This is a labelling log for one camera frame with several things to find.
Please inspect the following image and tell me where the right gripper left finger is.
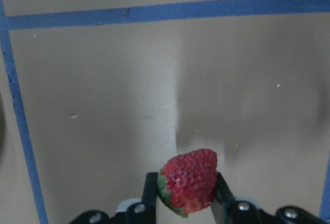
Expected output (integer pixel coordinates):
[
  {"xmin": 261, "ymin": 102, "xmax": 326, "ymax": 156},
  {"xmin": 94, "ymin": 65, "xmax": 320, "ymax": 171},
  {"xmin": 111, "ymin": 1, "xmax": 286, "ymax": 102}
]
[{"xmin": 142, "ymin": 172, "xmax": 158, "ymax": 223}]

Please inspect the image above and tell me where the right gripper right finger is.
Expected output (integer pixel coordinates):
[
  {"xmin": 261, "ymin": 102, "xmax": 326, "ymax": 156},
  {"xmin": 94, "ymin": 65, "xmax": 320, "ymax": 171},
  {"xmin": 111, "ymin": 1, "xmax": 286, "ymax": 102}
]
[{"xmin": 211, "ymin": 172, "xmax": 235, "ymax": 224}]

